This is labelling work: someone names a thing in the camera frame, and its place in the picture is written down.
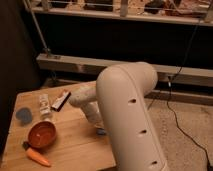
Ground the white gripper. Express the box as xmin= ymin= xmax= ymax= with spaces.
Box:
xmin=82 ymin=102 xmax=104 ymax=128

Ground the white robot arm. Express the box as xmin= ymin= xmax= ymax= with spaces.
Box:
xmin=69 ymin=62 xmax=169 ymax=171

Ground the clear plastic bottle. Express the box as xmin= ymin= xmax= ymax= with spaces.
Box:
xmin=39 ymin=94 xmax=51 ymax=121

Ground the orange bowl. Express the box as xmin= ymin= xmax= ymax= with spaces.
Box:
xmin=28 ymin=121 xmax=57 ymax=149

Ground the orange toy carrot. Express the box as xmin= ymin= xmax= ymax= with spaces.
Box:
xmin=26 ymin=148 xmax=51 ymax=167

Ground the metal tripod pole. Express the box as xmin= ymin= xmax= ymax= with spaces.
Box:
xmin=25 ymin=0 xmax=61 ymax=59

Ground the black cable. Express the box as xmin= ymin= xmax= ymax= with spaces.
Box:
xmin=146 ymin=13 xmax=213 ymax=171

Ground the wooden shelf rail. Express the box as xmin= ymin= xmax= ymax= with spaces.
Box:
xmin=36 ymin=53 xmax=213 ymax=87

